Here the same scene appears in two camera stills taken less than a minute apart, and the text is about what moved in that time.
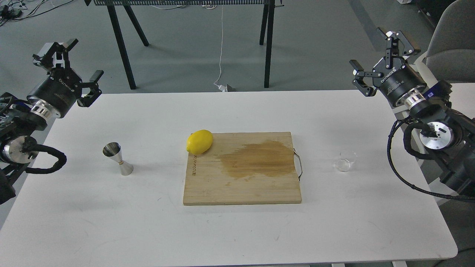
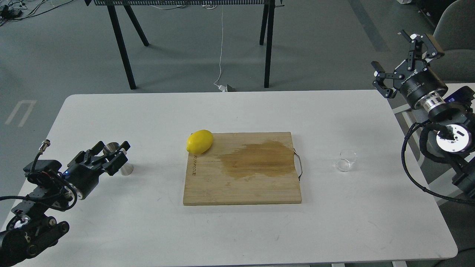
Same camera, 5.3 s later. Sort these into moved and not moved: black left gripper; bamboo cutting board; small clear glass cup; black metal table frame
Moved: black left gripper
Not moved: black metal table frame; bamboo cutting board; small clear glass cup
